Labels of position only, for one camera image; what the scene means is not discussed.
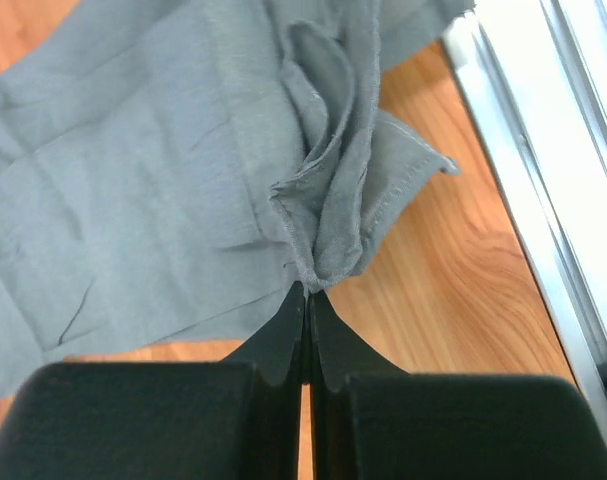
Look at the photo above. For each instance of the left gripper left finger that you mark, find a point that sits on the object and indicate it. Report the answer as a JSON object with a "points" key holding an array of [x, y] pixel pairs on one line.
{"points": [[237, 418]]}

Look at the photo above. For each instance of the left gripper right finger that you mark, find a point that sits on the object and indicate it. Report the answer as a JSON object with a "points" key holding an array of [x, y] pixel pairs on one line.
{"points": [[372, 420]]}

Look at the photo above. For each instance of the grey shirt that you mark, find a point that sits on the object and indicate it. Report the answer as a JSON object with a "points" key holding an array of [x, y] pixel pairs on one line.
{"points": [[169, 168]]}

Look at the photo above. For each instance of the aluminium front rail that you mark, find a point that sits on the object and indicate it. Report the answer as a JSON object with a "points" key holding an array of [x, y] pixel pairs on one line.
{"points": [[534, 77]]}

